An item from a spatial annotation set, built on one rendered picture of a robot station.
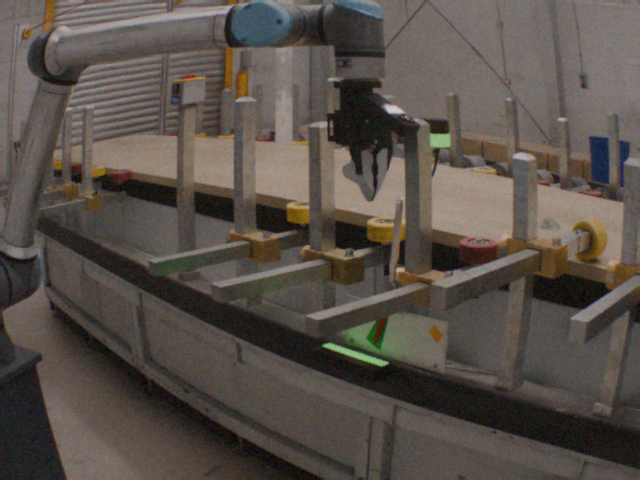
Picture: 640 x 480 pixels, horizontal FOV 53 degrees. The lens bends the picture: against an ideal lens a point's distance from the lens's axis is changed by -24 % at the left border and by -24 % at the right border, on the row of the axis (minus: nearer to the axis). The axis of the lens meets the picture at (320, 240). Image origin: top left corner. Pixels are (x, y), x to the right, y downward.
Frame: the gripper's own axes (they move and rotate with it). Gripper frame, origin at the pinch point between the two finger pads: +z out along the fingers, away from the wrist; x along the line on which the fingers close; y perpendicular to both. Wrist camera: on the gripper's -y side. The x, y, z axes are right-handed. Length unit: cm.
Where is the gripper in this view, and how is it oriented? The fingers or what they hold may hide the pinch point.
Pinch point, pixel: (373, 194)
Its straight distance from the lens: 138.1
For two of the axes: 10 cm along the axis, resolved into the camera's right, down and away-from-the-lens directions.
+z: 0.1, 9.7, 2.3
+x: -7.5, 1.6, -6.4
